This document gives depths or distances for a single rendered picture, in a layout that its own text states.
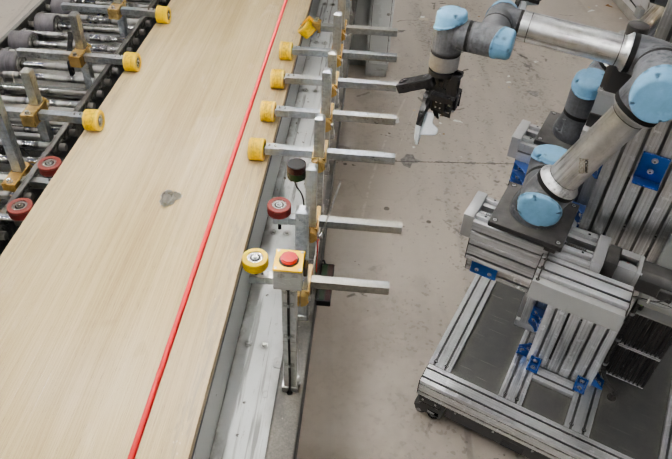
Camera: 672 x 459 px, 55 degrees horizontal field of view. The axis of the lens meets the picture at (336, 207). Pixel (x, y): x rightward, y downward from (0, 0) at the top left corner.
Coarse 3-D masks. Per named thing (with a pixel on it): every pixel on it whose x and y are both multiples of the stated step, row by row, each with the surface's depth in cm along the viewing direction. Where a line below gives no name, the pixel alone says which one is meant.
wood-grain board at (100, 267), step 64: (192, 0) 331; (256, 0) 334; (192, 64) 281; (256, 64) 283; (128, 128) 243; (192, 128) 244; (256, 128) 246; (64, 192) 214; (128, 192) 215; (192, 192) 216; (256, 192) 217; (0, 256) 191; (64, 256) 192; (128, 256) 193; (192, 256) 194; (0, 320) 173; (64, 320) 174; (128, 320) 175; (192, 320) 176; (0, 384) 158; (64, 384) 159; (128, 384) 160; (192, 384) 160; (0, 448) 146; (64, 448) 147; (128, 448) 147; (192, 448) 149
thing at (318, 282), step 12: (252, 276) 198; (264, 276) 198; (312, 276) 198; (324, 276) 199; (324, 288) 198; (336, 288) 198; (348, 288) 197; (360, 288) 197; (372, 288) 197; (384, 288) 196
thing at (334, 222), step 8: (288, 216) 215; (320, 216) 216; (336, 216) 216; (288, 224) 216; (320, 224) 215; (328, 224) 215; (336, 224) 214; (344, 224) 214; (352, 224) 214; (360, 224) 213; (368, 224) 213; (376, 224) 214; (384, 224) 214; (392, 224) 214; (400, 224) 214; (384, 232) 215; (392, 232) 215; (400, 232) 214
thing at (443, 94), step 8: (432, 72) 160; (456, 72) 162; (440, 80) 163; (448, 80) 161; (456, 80) 160; (432, 88) 165; (440, 88) 164; (448, 88) 162; (456, 88) 161; (424, 96) 165; (432, 96) 164; (440, 96) 163; (448, 96) 163; (456, 96) 163; (432, 104) 167; (440, 104) 165; (448, 104) 163; (456, 104) 168; (440, 112) 167; (448, 112) 165
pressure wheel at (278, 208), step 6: (276, 198) 214; (282, 198) 215; (270, 204) 212; (276, 204) 212; (282, 204) 213; (288, 204) 212; (270, 210) 210; (276, 210) 210; (282, 210) 210; (288, 210) 211; (270, 216) 212; (276, 216) 211; (282, 216) 211
